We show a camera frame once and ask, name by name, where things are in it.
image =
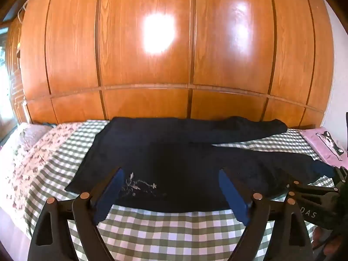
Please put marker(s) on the pink cat print pillow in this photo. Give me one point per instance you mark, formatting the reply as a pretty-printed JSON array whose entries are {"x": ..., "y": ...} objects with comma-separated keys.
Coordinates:
[{"x": 318, "y": 141}]

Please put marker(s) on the green white checked bed sheet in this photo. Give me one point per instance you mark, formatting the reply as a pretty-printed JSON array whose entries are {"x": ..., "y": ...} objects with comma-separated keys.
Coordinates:
[{"x": 163, "y": 233}]

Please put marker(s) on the carved wooden panel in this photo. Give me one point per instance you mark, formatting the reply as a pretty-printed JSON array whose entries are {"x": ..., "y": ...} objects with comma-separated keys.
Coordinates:
[{"x": 16, "y": 87}]

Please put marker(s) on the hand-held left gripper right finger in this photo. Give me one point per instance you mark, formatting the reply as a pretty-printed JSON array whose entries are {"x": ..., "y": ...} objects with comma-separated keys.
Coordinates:
[{"x": 233, "y": 195}]

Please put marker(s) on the dark navy pants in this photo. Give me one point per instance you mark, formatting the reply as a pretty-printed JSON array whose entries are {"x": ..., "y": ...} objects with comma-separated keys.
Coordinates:
[{"x": 176, "y": 163}]

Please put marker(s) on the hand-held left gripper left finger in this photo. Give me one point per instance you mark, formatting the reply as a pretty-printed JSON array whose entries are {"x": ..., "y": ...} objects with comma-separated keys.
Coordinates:
[{"x": 108, "y": 195}]

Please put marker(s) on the wooden wardrobe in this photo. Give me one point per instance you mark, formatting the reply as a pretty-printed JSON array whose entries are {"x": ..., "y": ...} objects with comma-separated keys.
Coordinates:
[{"x": 146, "y": 100}]

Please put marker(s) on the pink floral blanket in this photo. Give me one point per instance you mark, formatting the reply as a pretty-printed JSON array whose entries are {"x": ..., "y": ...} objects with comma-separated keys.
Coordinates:
[{"x": 32, "y": 168}]

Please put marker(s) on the person's right hand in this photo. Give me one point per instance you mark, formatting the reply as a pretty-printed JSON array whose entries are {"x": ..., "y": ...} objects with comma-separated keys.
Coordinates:
[{"x": 322, "y": 239}]

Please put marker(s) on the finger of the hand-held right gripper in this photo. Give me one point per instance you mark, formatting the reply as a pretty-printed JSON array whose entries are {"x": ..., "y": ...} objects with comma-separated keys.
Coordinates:
[{"x": 312, "y": 189}]

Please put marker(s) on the pink textured pillow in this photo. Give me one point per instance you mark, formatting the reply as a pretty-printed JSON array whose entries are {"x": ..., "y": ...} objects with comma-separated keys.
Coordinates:
[{"x": 32, "y": 134}]

